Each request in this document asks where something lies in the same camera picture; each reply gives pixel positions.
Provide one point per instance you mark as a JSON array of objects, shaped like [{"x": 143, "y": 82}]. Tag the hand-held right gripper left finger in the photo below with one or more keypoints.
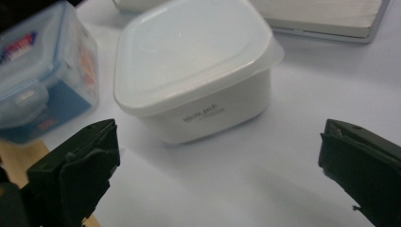
[{"x": 78, "y": 170}]

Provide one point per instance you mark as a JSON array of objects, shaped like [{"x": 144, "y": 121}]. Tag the wooden board with grey frame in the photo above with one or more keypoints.
[{"x": 321, "y": 15}]

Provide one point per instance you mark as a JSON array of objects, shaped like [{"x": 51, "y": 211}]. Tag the white plastic container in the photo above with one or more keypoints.
[{"x": 220, "y": 110}]

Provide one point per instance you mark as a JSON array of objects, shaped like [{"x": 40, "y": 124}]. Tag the clear container with blue clips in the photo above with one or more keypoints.
[{"x": 47, "y": 82}]

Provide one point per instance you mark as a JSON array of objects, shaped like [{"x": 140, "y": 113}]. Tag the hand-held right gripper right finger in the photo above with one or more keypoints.
[{"x": 362, "y": 167}]

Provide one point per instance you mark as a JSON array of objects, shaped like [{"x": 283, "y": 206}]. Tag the translucent white container lid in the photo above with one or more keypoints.
[{"x": 189, "y": 50}]

